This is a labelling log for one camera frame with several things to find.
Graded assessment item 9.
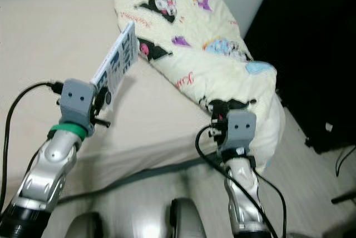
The white book with blue letters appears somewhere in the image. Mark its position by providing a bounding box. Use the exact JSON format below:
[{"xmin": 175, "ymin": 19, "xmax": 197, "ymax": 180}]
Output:
[{"xmin": 91, "ymin": 21, "xmax": 139, "ymax": 108}]

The cream cartoon print quilt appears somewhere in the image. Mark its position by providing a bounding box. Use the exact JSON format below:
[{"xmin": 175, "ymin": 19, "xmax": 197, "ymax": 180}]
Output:
[{"xmin": 113, "ymin": 0, "xmax": 281, "ymax": 172}]

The grey right robot leg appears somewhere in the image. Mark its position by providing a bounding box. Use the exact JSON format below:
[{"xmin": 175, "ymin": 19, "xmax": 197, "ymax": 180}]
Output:
[{"xmin": 170, "ymin": 198, "xmax": 212, "ymax": 238}]

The grey robot leg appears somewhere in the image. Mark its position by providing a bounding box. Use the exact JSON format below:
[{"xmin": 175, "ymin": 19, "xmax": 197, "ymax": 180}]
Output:
[
  {"xmin": 81, "ymin": 211, "xmax": 106, "ymax": 238},
  {"xmin": 170, "ymin": 198, "xmax": 212, "ymax": 238}
]

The grey left robot leg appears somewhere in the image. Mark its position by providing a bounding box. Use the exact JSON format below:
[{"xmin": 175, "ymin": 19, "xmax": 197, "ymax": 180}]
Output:
[{"xmin": 81, "ymin": 211, "xmax": 106, "ymax": 238}]

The black cabinet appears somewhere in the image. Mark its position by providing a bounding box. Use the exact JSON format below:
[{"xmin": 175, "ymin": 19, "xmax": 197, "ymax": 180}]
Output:
[{"xmin": 242, "ymin": 0, "xmax": 356, "ymax": 156}]

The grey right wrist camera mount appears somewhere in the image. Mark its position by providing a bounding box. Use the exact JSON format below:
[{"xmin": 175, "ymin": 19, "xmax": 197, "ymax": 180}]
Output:
[{"xmin": 225, "ymin": 110, "xmax": 258, "ymax": 152}]

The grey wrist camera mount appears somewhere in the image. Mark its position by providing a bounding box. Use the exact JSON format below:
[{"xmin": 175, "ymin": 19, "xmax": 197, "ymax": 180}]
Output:
[
  {"xmin": 225, "ymin": 110, "xmax": 258, "ymax": 152},
  {"xmin": 60, "ymin": 78, "xmax": 96, "ymax": 133}
]

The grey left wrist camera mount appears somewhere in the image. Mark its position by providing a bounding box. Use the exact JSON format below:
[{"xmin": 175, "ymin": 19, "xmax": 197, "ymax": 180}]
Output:
[{"xmin": 60, "ymin": 78, "xmax": 96, "ymax": 133}]

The thin black floor cable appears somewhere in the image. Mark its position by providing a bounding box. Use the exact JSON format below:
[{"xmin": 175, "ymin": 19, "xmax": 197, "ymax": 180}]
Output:
[{"xmin": 335, "ymin": 145, "xmax": 356, "ymax": 179}]

